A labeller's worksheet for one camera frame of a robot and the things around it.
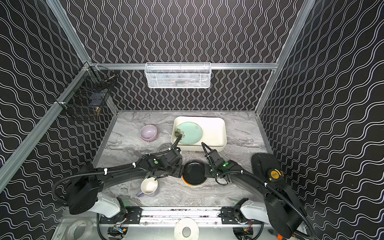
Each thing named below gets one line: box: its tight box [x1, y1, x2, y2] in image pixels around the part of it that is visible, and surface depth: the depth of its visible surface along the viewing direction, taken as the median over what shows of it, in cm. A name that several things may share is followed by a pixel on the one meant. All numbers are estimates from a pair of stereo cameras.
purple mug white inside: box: [137, 177, 158, 197], surface depth 81 cm
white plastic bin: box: [171, 116, 227, 152], surface depth 109 cm
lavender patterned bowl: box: [140, 124, 159, 143], surface depth 103 cm
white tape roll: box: [174, 217, 200, 240], surface depth 72 cm
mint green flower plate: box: [174, 121, 203, 145], surface depth 109 cm
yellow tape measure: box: [270, 169, 282, 179], surface depth 80 cm
